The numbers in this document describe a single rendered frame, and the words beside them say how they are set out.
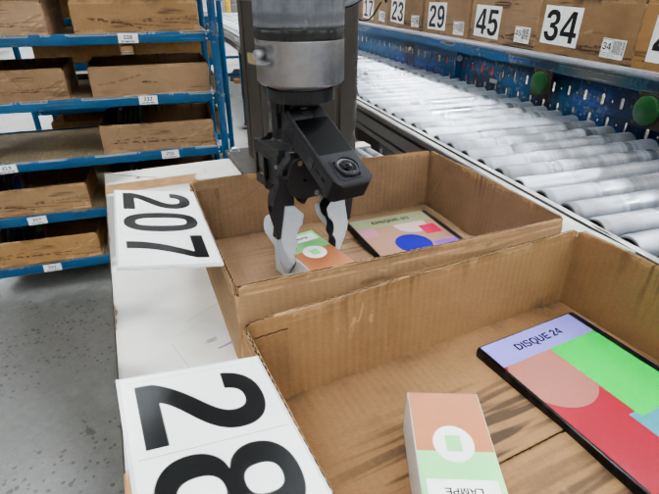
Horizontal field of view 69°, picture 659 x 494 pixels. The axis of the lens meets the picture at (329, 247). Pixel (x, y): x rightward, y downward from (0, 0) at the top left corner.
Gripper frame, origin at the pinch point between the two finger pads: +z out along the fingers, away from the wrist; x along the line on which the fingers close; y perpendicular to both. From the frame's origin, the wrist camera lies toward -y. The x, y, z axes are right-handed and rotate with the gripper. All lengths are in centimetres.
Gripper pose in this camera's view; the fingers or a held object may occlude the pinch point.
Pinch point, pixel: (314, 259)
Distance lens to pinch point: 58.4
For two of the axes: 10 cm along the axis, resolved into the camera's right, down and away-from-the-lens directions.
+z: 0.0, 8.8, 4.8
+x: -8.4, 2.6, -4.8
